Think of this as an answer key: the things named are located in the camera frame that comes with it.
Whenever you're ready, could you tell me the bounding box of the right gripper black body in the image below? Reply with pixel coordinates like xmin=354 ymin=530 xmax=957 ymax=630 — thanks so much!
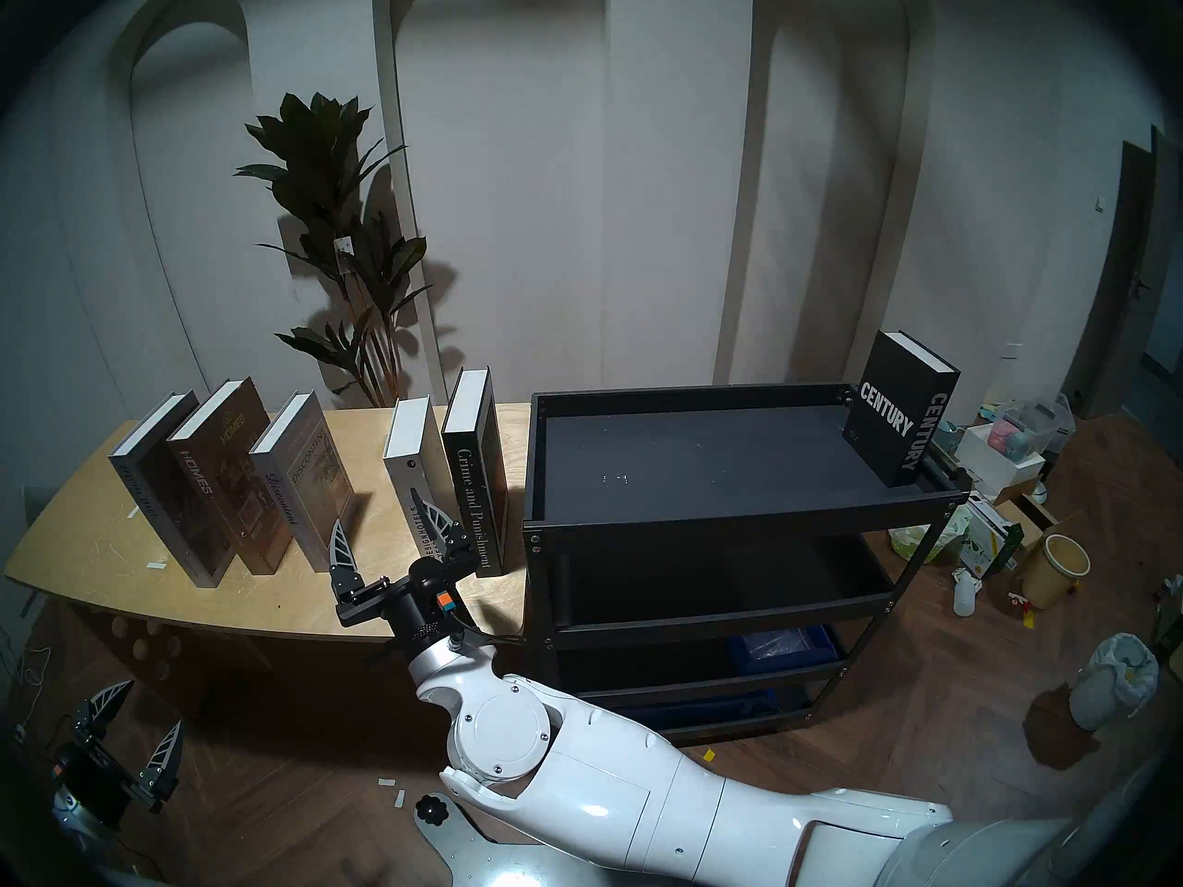
xmin=337 ymin=554 xmax=472 ymax=646

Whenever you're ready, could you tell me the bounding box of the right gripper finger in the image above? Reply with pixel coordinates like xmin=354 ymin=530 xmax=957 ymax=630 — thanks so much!
xmin=411 ymin=490 xmax=472 ymax=570
xmin=329 ymin=520 xmax=363 ymax=601

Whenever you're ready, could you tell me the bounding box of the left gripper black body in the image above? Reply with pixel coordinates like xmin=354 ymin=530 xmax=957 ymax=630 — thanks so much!
xmin=55 ymin=742 xmax=160 ymax=831

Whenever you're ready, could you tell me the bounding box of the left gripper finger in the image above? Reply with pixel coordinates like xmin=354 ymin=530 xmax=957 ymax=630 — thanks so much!
xmin=74 ymin=680 xmax=135 ymax=743
xmin=139 ymin=719 xmax=184 ymax=814

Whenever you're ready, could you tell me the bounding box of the black Century book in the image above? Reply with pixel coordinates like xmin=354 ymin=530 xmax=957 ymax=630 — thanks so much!
xmin=843 ymin=330 xmax=962 ymax=487

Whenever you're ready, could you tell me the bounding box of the wooden display table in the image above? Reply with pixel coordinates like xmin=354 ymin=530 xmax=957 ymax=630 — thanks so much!
xmin=5 ymin=403 xmax=532 ymax=692

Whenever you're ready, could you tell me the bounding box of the black metal shelf cart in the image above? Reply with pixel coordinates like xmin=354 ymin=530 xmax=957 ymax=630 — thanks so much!
xmin=522 ymin=383 xmax=973 ymax=746

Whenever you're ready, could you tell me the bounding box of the black Crime and Punishment book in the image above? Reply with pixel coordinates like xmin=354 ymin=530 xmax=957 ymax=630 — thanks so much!
xmin=442 ymin=368 xmax=509 ymax=578

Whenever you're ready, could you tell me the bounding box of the white Designhotels Yearbook book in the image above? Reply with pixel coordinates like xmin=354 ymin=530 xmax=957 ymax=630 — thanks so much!
xmin=383 ymin=395 xmax=463 ymax=563

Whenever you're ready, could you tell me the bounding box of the grey Discontent book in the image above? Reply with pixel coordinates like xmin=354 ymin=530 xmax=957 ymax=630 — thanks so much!
xmin=248 ymin=392 xmax=357 ymax=574

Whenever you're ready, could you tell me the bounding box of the brown Homes book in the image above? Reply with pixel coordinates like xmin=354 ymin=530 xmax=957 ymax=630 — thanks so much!
xmin=166 ymin=378 xmax=297 ymax=577

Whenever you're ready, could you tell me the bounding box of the grey Special Issue book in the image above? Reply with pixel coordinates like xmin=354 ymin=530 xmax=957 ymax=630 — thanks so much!
xmin=108 ymin=391 xmax=237 ymax=589

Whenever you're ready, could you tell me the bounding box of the blue plastic bin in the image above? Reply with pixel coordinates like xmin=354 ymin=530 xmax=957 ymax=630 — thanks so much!
xmin=615 ymin=691 xmax=787 ymax=731
xmin=726 ymin=625 xmax=847 ymax=675

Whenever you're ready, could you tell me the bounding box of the tall green potted plant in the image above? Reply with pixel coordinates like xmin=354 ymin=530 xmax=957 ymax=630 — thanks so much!
xmin=234 ymin=91 xmax=433 ymax=407

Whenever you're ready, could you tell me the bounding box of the green plastic bag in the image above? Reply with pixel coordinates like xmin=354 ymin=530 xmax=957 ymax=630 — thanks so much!
xmin=889 ymin=516 xmax=971 ymax=563

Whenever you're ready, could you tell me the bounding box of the green and white carton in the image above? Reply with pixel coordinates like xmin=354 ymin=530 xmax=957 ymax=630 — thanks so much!
xmin=961 ymin=497 xmax=1025 ymax=577

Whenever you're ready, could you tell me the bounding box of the white cardboard box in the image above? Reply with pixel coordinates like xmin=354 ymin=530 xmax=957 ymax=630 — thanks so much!
xmin=955 ymin=423 xmax=1045 ymax=493

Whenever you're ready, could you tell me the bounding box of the brown cardboard box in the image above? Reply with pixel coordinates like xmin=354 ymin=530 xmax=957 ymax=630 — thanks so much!
xmin=994 ymin=492 xmax=1064 ymax=549

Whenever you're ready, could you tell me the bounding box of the yellow bucket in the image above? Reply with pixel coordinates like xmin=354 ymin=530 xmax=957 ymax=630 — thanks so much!
xmin=1019 ymin=534 xmax=1092 ymax=611

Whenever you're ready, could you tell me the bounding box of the white bagged trash bin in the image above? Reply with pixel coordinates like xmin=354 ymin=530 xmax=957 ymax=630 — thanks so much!
xmin=1070 ymin=633 xmax=1160 ymax=731

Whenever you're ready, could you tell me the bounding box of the dark door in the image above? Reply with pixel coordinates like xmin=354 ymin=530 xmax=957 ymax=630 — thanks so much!
xmin=1063 ymin=128 xmax=1183 ymax=419

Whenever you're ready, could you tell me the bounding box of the black floor cable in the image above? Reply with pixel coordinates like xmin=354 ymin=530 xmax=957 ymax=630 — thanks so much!
xmin=0 ymin=645 xmax=56 ymax=757

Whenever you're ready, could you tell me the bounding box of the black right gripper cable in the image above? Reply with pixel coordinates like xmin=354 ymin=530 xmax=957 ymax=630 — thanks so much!
xmin=448 ymin=617 xmax=528 ymax=648

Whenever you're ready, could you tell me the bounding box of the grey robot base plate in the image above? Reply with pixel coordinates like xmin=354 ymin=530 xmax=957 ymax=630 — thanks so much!
xmin=413 ymin=793 xmax=555 ymax=887

